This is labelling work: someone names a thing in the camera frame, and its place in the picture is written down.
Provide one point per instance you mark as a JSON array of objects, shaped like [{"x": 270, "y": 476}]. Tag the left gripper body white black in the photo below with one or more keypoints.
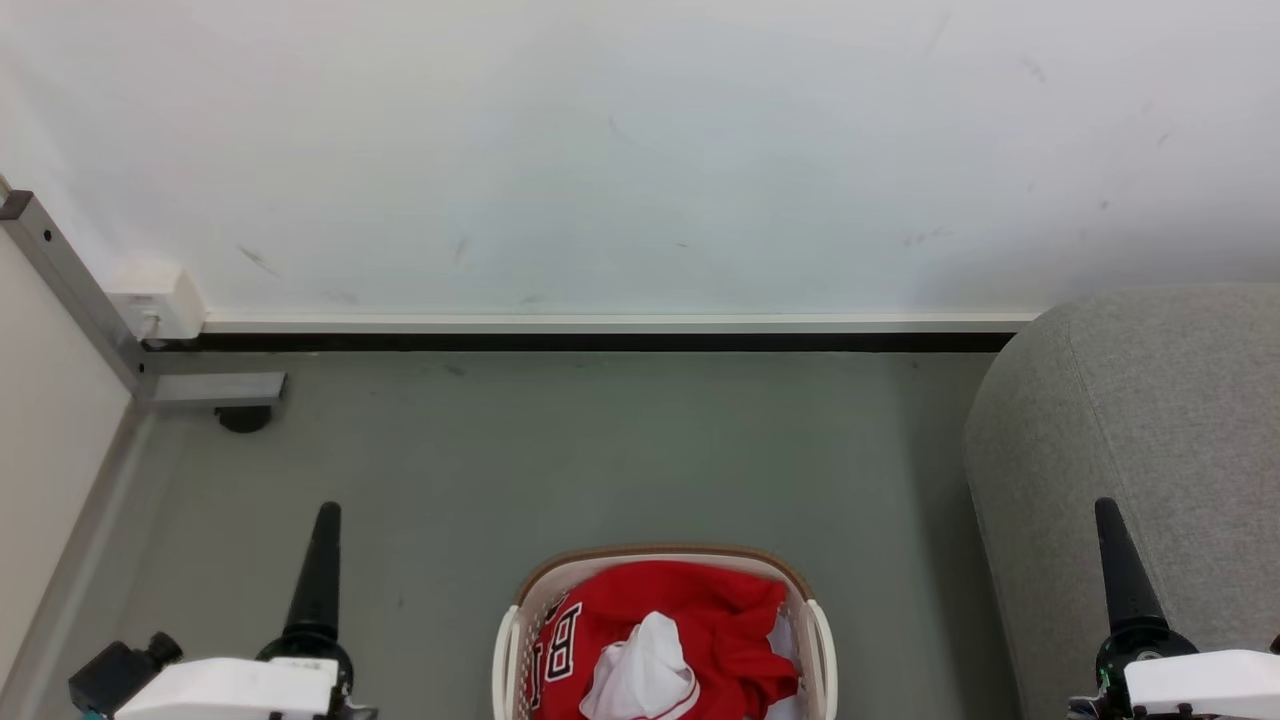
[{"x": 240, "y": 690}]

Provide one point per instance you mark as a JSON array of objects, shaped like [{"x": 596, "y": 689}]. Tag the white wall socket box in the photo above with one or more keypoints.
[{"x": 165, "y": 295}]

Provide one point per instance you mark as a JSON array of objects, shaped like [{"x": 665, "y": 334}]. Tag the white plastic laundry basket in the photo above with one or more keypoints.
[{"x": 560, "y": 580}]

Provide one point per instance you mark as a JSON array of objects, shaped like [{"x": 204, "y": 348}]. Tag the black and white baseboard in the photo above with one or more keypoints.
[{"x": 600, "y": 333}]

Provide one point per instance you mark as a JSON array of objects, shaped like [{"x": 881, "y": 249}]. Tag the black round frame foot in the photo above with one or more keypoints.
[{"x": 244, "y": 418}]

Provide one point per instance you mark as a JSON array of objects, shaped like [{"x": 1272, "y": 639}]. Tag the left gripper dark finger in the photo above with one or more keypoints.
[{"x": 316, "y": 580}]

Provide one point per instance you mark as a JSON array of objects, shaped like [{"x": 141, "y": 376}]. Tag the grey fabric sofa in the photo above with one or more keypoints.
[{"x": 1150, "y": 400}]

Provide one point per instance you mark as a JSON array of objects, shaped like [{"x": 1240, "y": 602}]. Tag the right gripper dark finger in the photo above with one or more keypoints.
[{"x": 1125, "y": 580}]

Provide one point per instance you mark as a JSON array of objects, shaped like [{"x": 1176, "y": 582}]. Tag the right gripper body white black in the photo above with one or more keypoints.
[{"x": 1200, "y": 685}]

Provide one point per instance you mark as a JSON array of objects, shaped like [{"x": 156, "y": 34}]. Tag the red jersey with white lettering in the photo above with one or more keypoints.
[{"x": 700, "y": 600}]

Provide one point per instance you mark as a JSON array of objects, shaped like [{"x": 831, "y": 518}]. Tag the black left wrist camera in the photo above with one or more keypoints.
[{"x": 115, "y": 675}]

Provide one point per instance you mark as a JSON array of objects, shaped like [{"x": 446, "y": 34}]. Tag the grey metal frame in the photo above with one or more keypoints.
[{"x": 210, "y": 388}]

